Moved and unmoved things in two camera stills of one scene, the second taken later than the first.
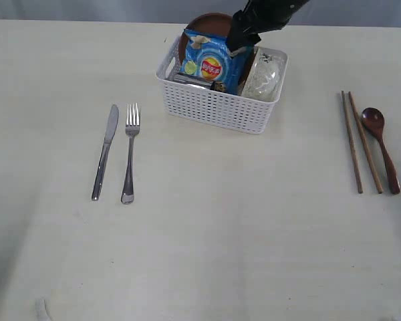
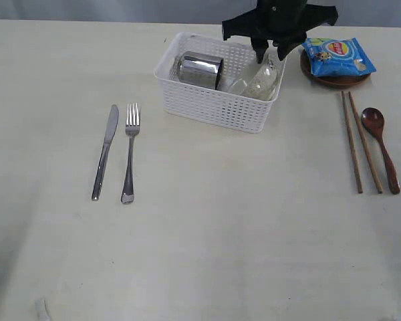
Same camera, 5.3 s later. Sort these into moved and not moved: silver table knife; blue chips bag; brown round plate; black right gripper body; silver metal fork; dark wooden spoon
Moved: black right gripper body; brown round plate; blue chips bag
Not moved: dark wooden spoon; silver table knife; silver metal fork
